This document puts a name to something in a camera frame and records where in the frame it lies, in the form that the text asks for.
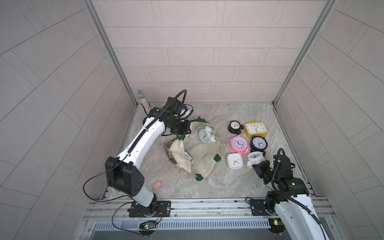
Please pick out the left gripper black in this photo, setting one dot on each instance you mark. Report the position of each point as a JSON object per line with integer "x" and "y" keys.
{"x": 184, "y": 130}

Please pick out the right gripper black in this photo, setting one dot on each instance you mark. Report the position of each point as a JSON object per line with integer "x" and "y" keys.
{"x": 258, "y": 167}

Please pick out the beige canvas tote bag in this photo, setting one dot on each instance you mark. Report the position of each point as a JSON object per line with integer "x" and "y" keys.
{"x": 190, "y": 154}

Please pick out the black and white alarm clock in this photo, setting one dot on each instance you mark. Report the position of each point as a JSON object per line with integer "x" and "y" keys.
{"x": 258, "y": 144}

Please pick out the white square alarm clock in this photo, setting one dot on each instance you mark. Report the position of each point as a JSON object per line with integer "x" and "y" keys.
{"x": 235, "y": 161}

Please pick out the pink alarm clock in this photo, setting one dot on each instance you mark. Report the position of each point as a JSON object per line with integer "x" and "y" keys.
{"x": 239, "y": 145}

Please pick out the yellow square alarm clock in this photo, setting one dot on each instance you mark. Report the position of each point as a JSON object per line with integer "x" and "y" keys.
{"x": 256, "y": 129}

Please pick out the black twin-bell alarm clock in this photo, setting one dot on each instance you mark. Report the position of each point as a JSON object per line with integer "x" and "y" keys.
{"x": 235, "y": 127}

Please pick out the small white alarm clock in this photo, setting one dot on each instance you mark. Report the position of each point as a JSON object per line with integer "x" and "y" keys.
{"x": 255, "y": 158}

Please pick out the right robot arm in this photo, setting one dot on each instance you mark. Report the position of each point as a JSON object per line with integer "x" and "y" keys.
{"x": 289, "y": 200}

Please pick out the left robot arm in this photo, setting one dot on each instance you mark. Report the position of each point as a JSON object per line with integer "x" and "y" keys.
{"x": 123, "y": 172}

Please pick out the white twin-bell alarm clock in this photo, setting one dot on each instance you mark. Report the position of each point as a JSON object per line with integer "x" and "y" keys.
{"x": 207, "y": 135}

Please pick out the right controller board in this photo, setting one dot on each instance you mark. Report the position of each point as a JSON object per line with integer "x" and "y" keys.
{"x": 277, "y": 226}

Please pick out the controller board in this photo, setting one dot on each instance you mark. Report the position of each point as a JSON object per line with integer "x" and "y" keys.
{"x": 148, "y": 226}
{"x": 277, "y": 226}

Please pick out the pink eraser piece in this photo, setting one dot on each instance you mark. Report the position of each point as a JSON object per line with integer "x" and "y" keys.
{"x": 157, "y": 185}

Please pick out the left controller board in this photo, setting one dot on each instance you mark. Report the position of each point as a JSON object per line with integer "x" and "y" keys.
{"x": 148, "y": 226}

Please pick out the left metal corner profile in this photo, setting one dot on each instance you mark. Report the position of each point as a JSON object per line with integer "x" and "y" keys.
{"x": 107, "y": 44}

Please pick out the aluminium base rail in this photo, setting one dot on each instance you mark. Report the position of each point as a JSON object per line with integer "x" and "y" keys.
{"x": 192, "y": 214}

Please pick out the metal corner wall profile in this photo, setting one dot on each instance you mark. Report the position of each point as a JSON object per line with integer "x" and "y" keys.
{"x": 321, "y": 20}

